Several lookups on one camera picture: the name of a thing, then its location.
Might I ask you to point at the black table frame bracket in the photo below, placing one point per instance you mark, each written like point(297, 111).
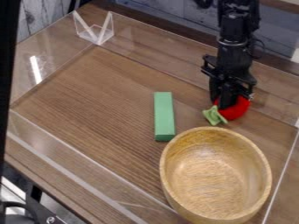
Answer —
point(42, 214)

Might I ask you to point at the wooden bowl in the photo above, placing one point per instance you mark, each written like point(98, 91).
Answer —
point(216, 176)

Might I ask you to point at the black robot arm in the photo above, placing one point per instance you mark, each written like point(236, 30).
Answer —
point(238, 16)

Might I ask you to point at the green rectangular block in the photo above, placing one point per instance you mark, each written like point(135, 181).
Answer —
point(163, 116)

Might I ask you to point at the clear acrylic enclosure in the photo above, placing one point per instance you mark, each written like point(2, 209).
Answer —
point(82, 120)

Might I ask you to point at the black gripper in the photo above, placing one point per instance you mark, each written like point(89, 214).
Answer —
point(229, 72)

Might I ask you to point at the red plush strawberry toy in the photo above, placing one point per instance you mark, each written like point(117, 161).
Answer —
point(217, 115)

